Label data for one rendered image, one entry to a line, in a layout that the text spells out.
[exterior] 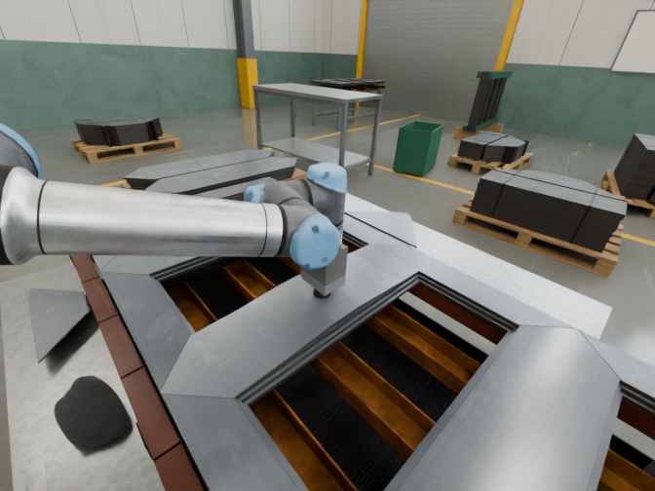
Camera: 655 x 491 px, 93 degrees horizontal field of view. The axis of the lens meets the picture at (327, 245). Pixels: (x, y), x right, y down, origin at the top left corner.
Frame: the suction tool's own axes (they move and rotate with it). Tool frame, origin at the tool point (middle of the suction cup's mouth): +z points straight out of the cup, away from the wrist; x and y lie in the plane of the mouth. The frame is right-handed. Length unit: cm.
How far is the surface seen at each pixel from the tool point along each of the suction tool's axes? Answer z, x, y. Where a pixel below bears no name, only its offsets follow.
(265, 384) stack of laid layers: 1.7, 22.2, -10.0
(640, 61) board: -60, -798, 61
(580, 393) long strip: 0, -19, -49
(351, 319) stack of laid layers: 1.1, -1.0, -9.0
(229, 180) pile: 0, -18, 82
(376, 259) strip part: 0.2, -22.9, 2.2
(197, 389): 0.6, 32.0, -3.9
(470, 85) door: 1, -761, 340
